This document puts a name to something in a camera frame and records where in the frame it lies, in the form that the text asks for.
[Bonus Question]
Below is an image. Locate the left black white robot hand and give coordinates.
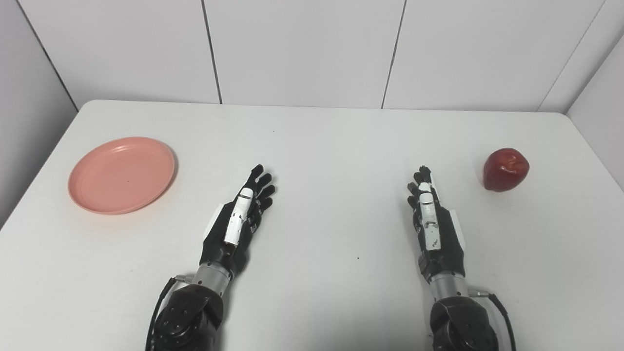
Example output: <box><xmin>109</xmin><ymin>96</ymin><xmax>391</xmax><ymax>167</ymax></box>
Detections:
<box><xmin>199</xmin><ymin>165</ymin><xmax>276</xmax><ymax>276</ymax></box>

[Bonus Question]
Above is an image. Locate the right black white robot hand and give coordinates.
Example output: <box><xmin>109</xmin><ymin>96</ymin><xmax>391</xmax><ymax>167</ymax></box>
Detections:
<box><xmin>407</xmin><ymin>166</ymin><xmax>469</xmax><ymax>284</ymax></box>

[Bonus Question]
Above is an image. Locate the red apple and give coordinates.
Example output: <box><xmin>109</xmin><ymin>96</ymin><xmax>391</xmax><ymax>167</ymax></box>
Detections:
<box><xmin>483</xmin><ymin>148</ymin><xmax>530</xmax><ymax>193</ymax></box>

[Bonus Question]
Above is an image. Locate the pink round plate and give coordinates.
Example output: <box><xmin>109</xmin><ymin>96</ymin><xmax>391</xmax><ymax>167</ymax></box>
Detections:
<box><xmin>68</xmin><ymin>136</ymin><xmax>176</xmax><ymax>215</ymax></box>

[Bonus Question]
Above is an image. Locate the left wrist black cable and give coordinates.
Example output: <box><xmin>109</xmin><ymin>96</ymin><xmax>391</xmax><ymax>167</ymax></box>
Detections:
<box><xmin>145</xmin><ymin>276</ymin><xmax>195</xmax><ymax>351</ymax></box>

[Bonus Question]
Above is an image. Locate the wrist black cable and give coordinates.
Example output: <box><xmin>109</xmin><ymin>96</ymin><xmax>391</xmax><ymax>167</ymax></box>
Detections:
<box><xmin>145</xmin><ymin>276</ymin><xmax>195</xmax><ymax>351</ymax></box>
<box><xmin>468</xmin><ymin>289</ymin><xmax>517</xmax><ymax>351</ymax></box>

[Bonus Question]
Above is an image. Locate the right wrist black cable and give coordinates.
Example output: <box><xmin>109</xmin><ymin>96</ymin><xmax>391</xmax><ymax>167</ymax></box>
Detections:
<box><xmin>468</xmin><ymin>289</ymin><xmax>517</xmax><ymax>351</ymax></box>

